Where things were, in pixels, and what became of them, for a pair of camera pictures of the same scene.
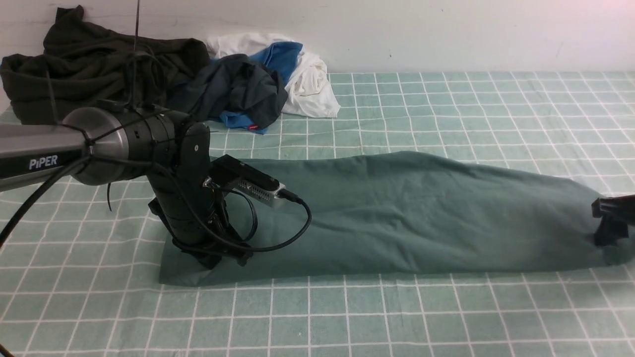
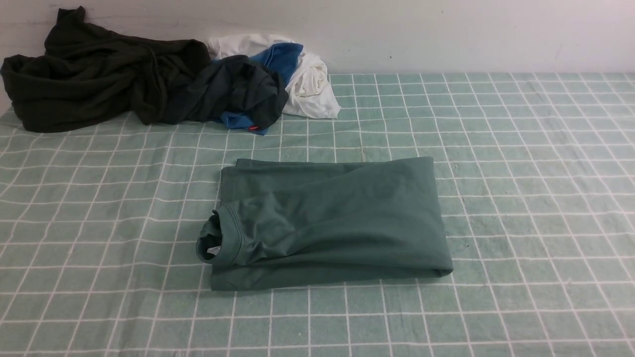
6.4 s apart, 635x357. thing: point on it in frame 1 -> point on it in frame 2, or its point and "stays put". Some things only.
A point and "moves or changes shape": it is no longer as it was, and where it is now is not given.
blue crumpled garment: x=282 y=57 stays put
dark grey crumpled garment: x=233 y=85 stays put
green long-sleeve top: x=403 y=212 moves or changes shape
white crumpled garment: x=309 y=95 stays put
